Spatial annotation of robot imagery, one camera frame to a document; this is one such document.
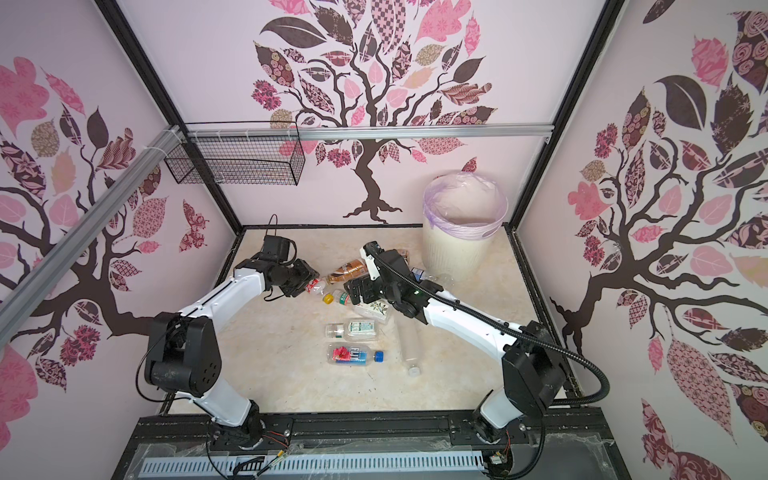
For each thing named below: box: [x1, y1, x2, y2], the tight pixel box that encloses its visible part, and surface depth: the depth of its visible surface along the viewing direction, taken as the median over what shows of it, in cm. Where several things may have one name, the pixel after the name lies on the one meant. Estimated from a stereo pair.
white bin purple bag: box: [421, 170, 509, 283], surface depth 97 cm
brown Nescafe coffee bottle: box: [327, 259, 369, 284], surface depth 103 cm
